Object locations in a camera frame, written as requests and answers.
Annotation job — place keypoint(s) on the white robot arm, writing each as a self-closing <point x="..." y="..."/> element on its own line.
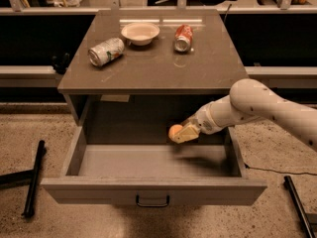
<point x="249" y="100"/>

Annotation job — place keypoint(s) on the white ceramic bowl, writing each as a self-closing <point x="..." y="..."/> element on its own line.
<point x="140" y="34"/>

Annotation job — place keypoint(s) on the white green soda can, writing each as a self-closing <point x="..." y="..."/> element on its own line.
<point x="106" y="51"/>

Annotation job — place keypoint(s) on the open grey top drawer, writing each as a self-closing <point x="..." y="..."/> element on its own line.
<point x="208" y="171"/>

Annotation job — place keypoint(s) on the orange fruit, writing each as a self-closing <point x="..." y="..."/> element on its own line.
<point x="173" y="130"/>

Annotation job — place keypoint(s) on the black stand leg right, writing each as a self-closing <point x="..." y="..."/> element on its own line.
<point x="308" y="221"/>

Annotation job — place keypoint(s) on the black clamp object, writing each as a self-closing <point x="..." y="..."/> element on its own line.
<point x="60" y="64"/>

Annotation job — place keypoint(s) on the white paper label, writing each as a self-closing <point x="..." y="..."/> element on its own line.
<point x="115" y="98"/>

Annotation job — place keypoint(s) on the grey cabinet with top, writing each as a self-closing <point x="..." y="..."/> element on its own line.
<point x="211" y="65"/>

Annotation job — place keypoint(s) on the black drawer handle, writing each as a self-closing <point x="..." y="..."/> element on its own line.
<point x="152" y="202"/>

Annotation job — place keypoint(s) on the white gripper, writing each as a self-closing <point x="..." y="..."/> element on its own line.
<point x="205" y="120"/>

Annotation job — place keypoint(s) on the red soda can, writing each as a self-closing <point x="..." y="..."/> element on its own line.
<point x="183" y="38"/>

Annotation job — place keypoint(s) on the black stand leg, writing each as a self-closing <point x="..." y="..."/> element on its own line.
<point x="29" y="178"/>
<point x="308" y="221"/>

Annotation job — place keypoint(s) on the black stand leg left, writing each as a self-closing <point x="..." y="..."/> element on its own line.
<point x="29" y="178"/>

